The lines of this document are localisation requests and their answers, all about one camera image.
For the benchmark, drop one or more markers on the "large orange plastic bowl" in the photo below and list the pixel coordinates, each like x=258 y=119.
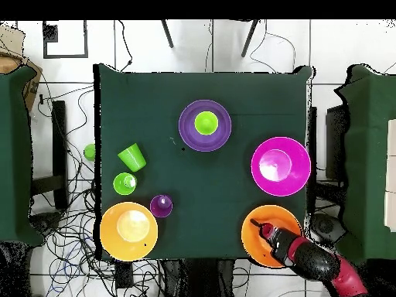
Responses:
x=130 y=249
x=253 y=244

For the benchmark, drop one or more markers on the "black floor power box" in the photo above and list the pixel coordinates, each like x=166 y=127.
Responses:
x=124 y=275

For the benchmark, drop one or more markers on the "small green plastic bowl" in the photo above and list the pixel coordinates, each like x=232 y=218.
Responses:
x=90 y=152

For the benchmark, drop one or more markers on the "black tripod leg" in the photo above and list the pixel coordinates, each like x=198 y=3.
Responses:
x=167 y=34
x=250 y=38

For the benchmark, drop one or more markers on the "purple plastic bowl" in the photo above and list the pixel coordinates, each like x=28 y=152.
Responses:
x=188 y=136

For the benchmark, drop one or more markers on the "purple plastic cup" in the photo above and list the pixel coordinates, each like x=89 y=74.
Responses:
x=161 y=208

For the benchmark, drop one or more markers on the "grey round stand base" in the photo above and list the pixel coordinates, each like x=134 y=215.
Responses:
x=324 y=227

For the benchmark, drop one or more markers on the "black equipment box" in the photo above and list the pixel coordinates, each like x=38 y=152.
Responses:
x=335 y=139

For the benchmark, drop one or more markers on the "black square floor frame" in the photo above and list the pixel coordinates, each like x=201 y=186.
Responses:
x=65 y=56

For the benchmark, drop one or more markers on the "green side table cloth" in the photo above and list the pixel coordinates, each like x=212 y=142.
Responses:
x=368 y=154
x=15 y=154

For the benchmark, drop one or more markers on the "green plastic cup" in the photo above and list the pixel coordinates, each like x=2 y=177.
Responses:
x=206 y=123
x=120 y=185
x=133 y=157

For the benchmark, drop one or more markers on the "brown cardboard box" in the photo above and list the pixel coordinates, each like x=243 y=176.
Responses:
x=32 y=89

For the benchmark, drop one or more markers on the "large pink plastic bowl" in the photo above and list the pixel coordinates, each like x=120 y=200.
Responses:
x=281 y=185

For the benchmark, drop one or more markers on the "dark green table cloth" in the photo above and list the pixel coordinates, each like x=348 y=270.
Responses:
x=139 y=92

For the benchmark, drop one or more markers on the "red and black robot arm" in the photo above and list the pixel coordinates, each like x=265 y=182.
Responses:
x=315 y=260

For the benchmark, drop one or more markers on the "black stand bar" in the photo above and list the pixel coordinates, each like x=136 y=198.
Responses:
x=312 y=123
x=60 y=139

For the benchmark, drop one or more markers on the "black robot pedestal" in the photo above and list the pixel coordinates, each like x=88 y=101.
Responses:
x=198 y=278

